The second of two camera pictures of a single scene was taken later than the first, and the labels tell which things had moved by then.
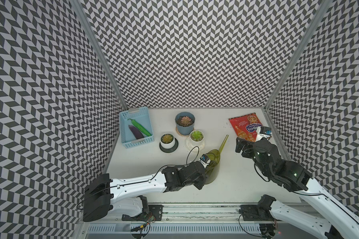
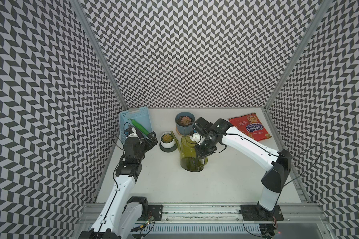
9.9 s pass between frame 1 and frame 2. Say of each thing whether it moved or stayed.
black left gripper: moved
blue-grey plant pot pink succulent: stayed
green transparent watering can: moved
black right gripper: moved
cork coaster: stayed
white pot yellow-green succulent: stayed
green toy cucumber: stayed
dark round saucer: stayed
